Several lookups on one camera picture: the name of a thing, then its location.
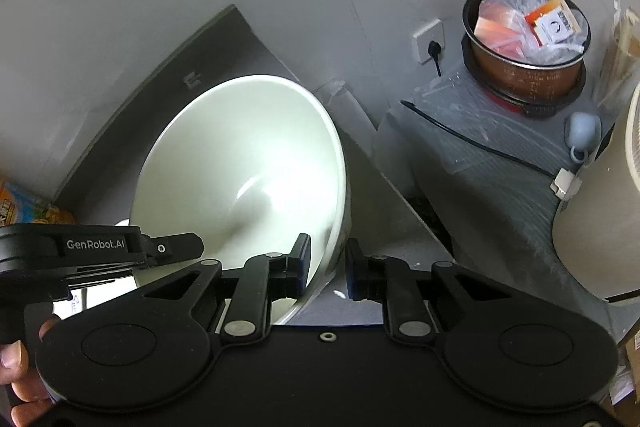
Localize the large white bowl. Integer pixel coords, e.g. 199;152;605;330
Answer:
129;75;350;324

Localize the person's left hand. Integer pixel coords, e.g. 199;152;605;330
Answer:
1;340;54;427

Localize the orange juice bottle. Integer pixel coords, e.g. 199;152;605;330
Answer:
0;178;75;227

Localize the white air fryer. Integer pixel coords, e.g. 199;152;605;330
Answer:
552;91;640;306

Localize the cardboard box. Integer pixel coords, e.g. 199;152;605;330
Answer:
600;322;640;427

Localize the grey blue mug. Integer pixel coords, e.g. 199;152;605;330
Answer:
564;112;602;165

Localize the rice cooker pot with bags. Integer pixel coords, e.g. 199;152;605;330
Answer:
461;0;591;119

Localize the black power cable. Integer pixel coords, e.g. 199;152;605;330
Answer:
399;40;576;198

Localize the white wall socket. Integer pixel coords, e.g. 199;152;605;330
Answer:
411;18;446;64

